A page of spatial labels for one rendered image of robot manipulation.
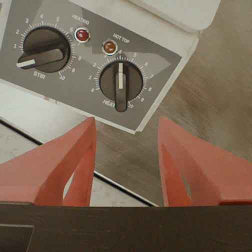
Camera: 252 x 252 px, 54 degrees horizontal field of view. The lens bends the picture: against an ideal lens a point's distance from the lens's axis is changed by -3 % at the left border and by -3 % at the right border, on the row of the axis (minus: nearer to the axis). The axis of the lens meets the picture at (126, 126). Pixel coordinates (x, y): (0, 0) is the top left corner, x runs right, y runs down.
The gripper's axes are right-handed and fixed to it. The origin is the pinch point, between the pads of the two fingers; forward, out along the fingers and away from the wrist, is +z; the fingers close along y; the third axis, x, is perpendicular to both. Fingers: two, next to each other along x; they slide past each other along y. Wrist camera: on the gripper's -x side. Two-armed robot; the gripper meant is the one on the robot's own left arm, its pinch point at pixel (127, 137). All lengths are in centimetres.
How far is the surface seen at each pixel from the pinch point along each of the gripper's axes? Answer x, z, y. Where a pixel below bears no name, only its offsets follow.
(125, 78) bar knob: -0.6, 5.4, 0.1
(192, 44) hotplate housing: -2.2, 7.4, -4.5
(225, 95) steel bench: 4.9, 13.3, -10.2
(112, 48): -2.1, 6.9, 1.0
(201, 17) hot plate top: -4.3, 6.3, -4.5
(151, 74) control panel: -0.1, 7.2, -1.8
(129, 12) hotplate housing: -4.3, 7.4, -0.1
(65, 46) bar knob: -2.5, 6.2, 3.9
